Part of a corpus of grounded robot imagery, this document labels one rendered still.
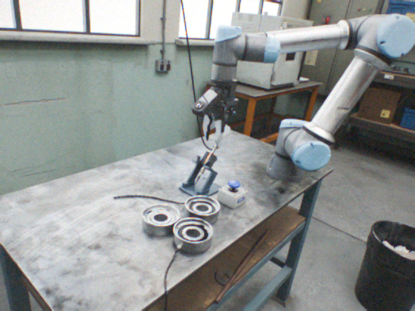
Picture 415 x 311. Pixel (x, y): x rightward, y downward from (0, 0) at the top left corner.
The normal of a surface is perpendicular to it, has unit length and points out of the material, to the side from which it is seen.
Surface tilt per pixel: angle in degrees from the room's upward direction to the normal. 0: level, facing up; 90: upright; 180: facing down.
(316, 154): 97
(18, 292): 90
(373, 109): 92
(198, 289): 0
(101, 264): 0
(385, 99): 97
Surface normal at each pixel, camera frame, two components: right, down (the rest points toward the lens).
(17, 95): 0.75, 0.34
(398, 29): 0.15, 0.30
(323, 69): -0.65, 0.24
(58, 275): 0.11, -0.91
